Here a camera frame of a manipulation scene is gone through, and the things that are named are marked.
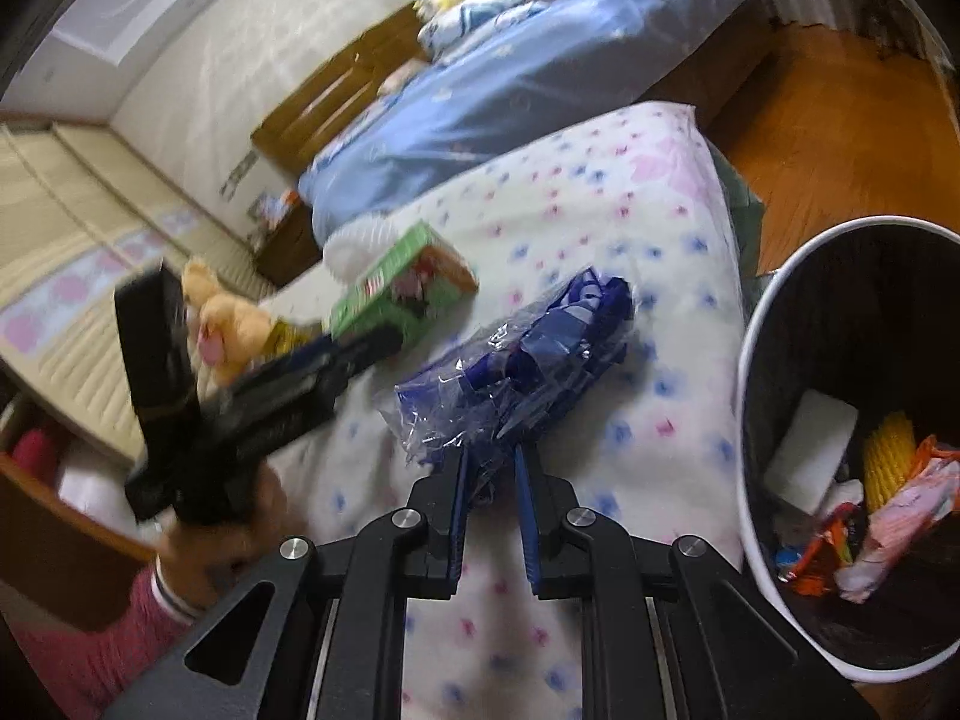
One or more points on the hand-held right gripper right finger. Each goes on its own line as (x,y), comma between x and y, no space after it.
(526,532)

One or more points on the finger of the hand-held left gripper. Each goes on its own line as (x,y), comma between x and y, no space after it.
(352,360)

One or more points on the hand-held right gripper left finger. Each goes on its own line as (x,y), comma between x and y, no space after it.
(457,532)

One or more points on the green carton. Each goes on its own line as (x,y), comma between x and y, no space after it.
(405,277)

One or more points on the white foam fruit net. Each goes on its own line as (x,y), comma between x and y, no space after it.
(349,251)

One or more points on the blue plastic bag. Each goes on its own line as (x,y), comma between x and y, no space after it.
(540,360)

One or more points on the red snack wrapper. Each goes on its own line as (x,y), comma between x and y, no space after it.
(817,555)

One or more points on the white foam block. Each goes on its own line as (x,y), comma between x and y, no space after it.
(810,450)

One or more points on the white trash bin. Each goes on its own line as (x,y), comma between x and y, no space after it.
(825,315)

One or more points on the large yellow foam net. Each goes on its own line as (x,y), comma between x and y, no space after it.
(889,457)

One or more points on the pink wrapper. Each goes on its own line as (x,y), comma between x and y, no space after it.
(907,517)

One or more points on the person's left forearm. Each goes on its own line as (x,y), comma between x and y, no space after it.
(90,660)

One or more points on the person's left hand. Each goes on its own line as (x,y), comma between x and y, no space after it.
(210,562)

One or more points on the yellow green snack wrapper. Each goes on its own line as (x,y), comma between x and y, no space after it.
(296,334)

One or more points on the yellow teddy bear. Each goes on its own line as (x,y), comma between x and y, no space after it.
(232,322)

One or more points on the wooden nightstand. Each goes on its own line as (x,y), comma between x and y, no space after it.
(292,247)

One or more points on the clear plastic packet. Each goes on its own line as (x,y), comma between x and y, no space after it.
(274,208)

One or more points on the louvred wardrobe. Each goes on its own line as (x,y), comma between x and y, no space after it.
(90,300)

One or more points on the wooden headboard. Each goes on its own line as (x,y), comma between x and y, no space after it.
(322,97)

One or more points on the pink pillow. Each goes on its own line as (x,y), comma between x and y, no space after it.
(397,75)

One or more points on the bed with blue sheet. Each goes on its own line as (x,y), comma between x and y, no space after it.
(525,67)

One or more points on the folded blue white quilt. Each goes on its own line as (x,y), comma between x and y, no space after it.
(465,22)

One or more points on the wooden bed frame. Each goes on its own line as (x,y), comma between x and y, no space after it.
(45,532)

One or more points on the wall switch panel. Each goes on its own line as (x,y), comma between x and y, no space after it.
(238,174)

